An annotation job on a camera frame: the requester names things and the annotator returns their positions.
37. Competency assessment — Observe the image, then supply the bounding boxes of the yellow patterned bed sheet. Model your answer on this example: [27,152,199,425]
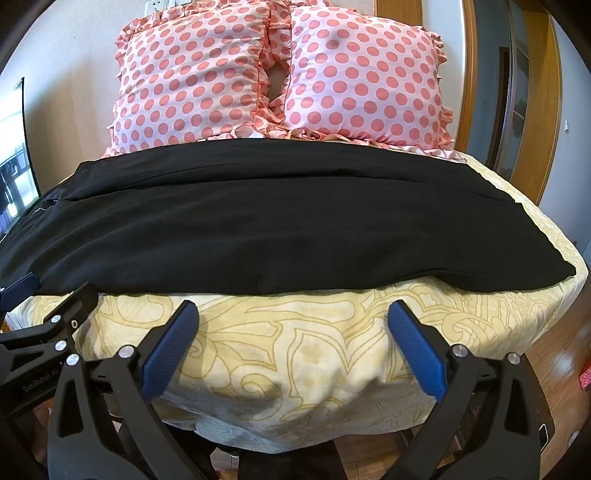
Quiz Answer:
[9,152,590,445]

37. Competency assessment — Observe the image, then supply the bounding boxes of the window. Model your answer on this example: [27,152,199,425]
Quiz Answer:
[0,78,42,245]

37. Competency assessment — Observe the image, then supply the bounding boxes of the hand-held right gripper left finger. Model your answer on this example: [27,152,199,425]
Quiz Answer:
[46,300,208,480]

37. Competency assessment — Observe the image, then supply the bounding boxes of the black pants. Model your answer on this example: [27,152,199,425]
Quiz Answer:
[0,138,577,297]

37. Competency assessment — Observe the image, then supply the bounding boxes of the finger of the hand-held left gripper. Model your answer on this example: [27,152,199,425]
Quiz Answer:
[0,282,99,370]
[0,272,38,315]

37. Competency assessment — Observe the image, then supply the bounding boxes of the white wall socket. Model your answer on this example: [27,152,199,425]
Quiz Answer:
[142,0,195,13]

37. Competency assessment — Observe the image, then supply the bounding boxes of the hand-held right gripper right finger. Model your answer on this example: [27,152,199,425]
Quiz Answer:
[387,300,556,480]

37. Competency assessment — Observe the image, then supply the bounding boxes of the pink polka dot pillow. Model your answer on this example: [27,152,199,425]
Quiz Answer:
[107,0,293,155]
[259,0,455,149]

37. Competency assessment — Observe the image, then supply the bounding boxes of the mirrored sliding door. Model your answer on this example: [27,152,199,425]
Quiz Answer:
[489,9,532,172]

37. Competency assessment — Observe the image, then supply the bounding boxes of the wooden door frame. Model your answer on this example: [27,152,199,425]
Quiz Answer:
[462,0,565,206]

